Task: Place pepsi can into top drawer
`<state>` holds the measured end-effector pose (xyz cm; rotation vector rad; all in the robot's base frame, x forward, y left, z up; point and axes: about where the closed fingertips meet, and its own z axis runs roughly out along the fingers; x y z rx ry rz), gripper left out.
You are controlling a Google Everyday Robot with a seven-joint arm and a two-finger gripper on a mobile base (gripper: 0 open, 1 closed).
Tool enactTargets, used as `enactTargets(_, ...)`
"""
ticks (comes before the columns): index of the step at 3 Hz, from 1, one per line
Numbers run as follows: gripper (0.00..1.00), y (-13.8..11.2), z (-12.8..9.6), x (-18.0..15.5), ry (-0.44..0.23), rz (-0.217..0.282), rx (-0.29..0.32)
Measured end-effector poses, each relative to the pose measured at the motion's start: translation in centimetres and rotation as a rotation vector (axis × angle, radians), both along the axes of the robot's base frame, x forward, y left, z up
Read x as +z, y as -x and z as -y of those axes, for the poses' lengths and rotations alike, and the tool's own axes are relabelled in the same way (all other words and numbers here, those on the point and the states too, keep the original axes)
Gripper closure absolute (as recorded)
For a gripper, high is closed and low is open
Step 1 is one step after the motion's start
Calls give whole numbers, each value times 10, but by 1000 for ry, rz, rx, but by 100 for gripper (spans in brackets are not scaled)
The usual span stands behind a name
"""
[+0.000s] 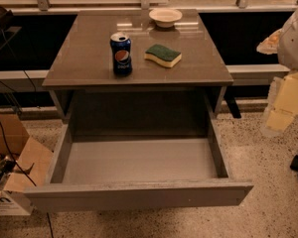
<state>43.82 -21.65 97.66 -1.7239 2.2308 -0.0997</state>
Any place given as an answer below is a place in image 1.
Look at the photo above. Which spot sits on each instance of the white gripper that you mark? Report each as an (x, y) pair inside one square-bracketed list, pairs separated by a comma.
[(294, 44)]

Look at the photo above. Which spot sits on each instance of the blue pepsi can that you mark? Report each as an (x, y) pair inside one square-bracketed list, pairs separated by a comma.
[(120, 45)]

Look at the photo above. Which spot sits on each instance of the grey cabinet with top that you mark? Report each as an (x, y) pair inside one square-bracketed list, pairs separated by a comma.
[(85, 58)]

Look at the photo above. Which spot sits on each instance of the open grey top drawer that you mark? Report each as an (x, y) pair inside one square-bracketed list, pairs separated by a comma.
[(139, 150)]

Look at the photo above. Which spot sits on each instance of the green yellow sponge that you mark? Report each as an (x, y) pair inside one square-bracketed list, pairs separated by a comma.
[(163, 56)]

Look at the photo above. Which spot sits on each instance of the white ceramic bowl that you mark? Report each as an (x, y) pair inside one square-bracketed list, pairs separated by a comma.
[(165, 18)]

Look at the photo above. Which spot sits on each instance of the cardboard box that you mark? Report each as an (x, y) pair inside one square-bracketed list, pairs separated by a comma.
[(24, 163)]

